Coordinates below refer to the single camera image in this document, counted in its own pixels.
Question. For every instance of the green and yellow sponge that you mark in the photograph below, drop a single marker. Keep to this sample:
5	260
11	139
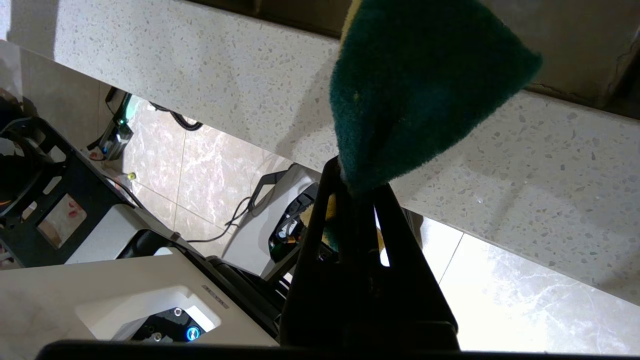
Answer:
420	85

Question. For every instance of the white counter cabinet front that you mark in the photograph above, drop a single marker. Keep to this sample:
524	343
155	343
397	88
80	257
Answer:
30	85

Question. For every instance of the stainless steel sink basin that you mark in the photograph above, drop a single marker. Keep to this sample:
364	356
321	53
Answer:
575	50

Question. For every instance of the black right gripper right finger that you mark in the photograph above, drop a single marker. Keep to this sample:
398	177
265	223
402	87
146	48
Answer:
415	315

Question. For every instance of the black metal frame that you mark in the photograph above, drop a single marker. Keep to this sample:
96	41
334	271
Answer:
85	180

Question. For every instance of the black device with green light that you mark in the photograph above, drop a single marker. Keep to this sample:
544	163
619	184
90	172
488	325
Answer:
117	137

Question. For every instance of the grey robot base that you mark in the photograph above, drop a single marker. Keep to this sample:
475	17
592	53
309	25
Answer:
125	280

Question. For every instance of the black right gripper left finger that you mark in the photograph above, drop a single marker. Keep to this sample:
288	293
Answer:
315	310

